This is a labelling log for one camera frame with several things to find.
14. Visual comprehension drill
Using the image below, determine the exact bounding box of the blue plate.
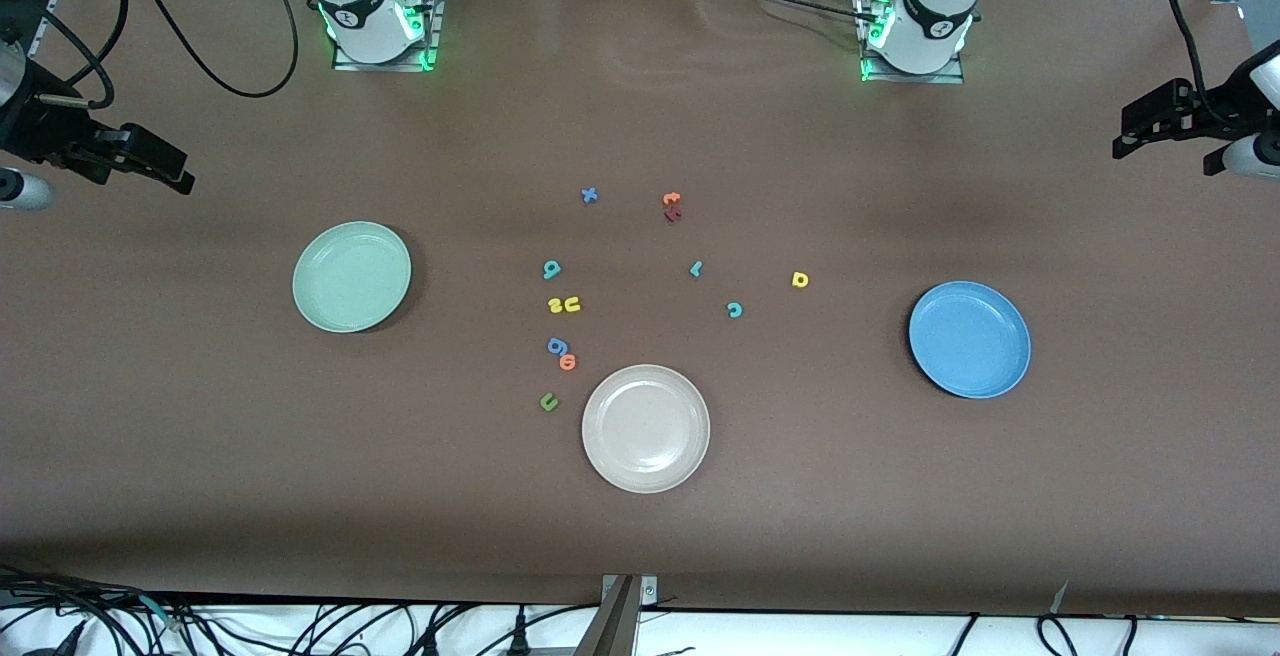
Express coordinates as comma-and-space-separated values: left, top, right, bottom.
908, 281, 1032, 400

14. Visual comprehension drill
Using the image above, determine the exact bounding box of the beige plate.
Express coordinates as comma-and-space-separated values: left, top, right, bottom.
581, 364, 712, 494

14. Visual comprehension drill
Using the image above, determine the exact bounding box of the black cable bundle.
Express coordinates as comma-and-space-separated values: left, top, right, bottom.
0, 561, 201, 656

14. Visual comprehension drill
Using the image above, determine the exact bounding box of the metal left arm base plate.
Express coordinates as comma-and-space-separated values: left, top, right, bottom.
855, 0, 966, 85

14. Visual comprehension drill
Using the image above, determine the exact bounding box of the green plate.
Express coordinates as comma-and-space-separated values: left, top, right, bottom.
292, 221, 413, 334

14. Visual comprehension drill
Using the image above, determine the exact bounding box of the aluminium profile post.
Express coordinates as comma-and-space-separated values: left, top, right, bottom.
575, 574, 661, 656

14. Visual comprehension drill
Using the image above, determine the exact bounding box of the brown table cover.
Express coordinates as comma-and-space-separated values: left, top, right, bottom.
0, 0, 1280, 617

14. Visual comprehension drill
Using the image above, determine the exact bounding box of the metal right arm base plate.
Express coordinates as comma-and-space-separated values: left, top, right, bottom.
332, 0, 441, 73

